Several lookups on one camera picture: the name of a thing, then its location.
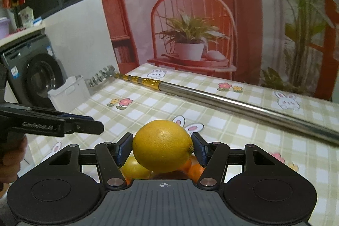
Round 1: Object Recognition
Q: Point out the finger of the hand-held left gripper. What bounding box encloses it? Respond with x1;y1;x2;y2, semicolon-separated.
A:
57;113;104;136

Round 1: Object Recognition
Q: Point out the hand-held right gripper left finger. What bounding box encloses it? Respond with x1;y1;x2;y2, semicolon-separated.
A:
49;133;133;189

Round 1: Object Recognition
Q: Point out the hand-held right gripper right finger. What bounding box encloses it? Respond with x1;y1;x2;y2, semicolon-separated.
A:
191;132;281;189

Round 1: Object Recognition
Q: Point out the yellow grapefruit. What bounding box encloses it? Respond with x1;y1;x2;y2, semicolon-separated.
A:
120;156;153;180

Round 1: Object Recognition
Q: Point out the yellow lemon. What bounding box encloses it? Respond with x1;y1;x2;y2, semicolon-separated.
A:
132;120;195;173

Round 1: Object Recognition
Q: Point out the person's left hand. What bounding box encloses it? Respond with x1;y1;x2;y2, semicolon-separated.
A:
0;136;28;184

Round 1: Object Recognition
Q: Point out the white plastic basket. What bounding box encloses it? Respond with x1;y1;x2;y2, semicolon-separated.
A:
48;75;92;112

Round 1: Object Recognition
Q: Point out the checked floral tablecloth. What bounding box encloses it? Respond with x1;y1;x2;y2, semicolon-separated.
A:
26;63;339;226

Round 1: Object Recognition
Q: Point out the grey washing machine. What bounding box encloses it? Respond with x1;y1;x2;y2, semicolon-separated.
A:
0;34;68;110

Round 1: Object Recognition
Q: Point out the telescopic metal pole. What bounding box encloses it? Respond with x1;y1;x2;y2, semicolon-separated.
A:
89;65;339;148

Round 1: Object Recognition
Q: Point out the purple plastic basin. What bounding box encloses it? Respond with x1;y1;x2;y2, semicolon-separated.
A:
0;17;11;40

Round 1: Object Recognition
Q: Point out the white printed bag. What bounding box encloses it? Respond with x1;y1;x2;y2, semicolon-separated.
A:
18;7;35;28

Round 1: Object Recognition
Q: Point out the printed room backdrop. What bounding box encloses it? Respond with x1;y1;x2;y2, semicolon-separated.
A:
93;0;339;102

